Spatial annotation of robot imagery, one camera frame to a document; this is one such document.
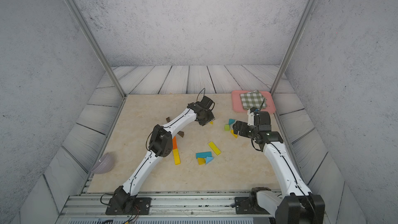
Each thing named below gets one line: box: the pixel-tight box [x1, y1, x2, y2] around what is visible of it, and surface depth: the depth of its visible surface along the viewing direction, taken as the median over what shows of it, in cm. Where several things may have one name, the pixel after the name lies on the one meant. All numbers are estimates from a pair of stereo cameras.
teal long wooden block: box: [195, 151, 212, 159], surface depth 93 cm
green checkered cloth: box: [239, 89, 268, 110], surface depth 118 cm
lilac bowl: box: [91, 152, 115, 175], surface depth 80 cm
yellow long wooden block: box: [173, 148, 181, 165], surface depth 89 cm
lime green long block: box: [207, 141, 222, 156], surface depth 93 cm
